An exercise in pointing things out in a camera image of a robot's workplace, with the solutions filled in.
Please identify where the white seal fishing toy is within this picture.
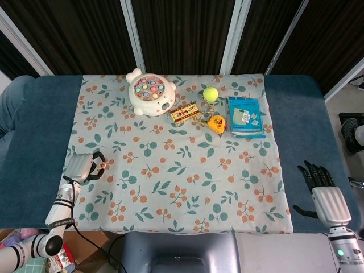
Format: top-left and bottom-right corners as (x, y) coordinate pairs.
(125, 68), (176, 117)

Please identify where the black sneaker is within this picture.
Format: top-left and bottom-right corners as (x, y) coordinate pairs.
(340, 118), (359, 156)

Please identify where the dark screen panel white frame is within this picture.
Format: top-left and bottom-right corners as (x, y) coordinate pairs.
(121, 0), (251, 75)
(0, 0), (146, 76)
(220, 0), (309, 76)
(264, 0), (364, 102)
(0, 8), (55, 83)

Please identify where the floral fruit print tablecloth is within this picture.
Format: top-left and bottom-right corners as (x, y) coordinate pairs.
(50, 73), (294, 235)

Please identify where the metal keychain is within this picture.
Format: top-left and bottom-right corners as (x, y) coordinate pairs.
(194, 101), (217, 127)

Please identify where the yellow tennis ball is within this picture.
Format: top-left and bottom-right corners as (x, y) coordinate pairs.
(202, 87), (219, 104)

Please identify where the blue velvet table cover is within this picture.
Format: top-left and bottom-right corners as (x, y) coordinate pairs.
(0, 74), (359, 233)

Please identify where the person leg in jeans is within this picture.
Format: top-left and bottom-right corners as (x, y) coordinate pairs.
(0, 75), (35, 140)

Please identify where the brown cardboard box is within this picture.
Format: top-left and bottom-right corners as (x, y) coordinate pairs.
(64, 230), (110, 267)

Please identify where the blue flat package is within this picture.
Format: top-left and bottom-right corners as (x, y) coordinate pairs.
(227, 96), (267, 139)

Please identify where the black cable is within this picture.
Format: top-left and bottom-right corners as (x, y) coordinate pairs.
(63, 175), (127, 273)

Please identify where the yellow red card box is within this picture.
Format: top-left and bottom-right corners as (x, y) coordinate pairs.
(169, 102), (201, 123)

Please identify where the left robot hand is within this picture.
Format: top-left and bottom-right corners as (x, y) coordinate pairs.
(64, 151), (107, 184)

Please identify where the yellow tape measure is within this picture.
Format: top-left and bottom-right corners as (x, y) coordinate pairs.
(206, 115), (228, 134)

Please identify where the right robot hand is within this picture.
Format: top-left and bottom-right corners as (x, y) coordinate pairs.
(293, 160), (353, 228)

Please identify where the colourful small boxes pile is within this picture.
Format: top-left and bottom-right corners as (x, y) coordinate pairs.
(0, 227), (75, 273)

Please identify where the grey robot torso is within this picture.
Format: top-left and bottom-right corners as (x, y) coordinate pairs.
(117, 231), (339, 273)

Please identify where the black floor mat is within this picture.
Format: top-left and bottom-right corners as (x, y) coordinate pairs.
(338, 112), (364, 127)

